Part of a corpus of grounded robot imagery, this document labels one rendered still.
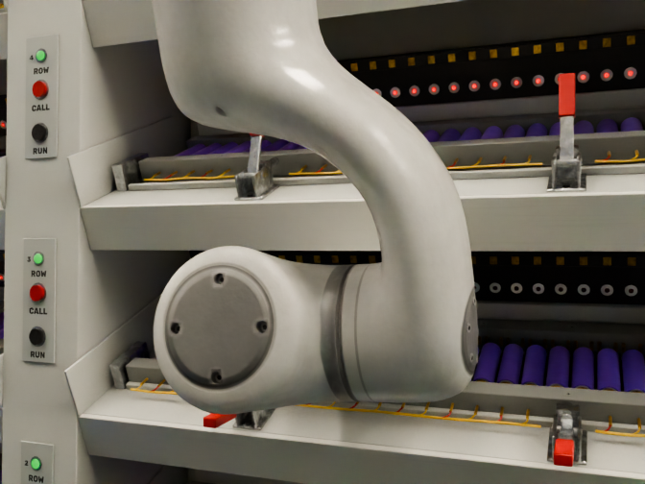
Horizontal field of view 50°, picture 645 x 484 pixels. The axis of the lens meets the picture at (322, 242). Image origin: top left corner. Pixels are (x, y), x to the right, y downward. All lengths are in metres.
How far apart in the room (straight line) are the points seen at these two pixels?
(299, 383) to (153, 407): 0.36
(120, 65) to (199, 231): 0.23
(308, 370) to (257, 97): 0.14
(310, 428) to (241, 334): 0.29
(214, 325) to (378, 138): 0.12
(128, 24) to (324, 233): 0.29
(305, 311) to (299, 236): 0.27
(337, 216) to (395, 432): 0.19
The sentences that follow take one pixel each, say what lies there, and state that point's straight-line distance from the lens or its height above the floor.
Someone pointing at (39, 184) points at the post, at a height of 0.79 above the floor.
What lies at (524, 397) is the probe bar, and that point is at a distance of 0.60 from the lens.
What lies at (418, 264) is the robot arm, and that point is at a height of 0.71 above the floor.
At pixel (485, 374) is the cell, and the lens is 0.64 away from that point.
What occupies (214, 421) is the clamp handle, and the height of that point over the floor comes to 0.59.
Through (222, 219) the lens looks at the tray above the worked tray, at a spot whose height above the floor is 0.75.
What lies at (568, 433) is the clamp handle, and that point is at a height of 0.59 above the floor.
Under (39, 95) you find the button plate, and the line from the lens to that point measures 0.76.
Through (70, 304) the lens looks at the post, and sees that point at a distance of 0.72.
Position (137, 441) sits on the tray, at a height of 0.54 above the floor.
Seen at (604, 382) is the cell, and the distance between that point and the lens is 0.63.
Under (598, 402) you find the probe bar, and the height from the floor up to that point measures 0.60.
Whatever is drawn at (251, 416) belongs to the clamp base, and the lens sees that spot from 0.65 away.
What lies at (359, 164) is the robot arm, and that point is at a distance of 0.33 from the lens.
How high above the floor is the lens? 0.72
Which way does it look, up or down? 1 degrees up
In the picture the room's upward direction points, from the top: straight up
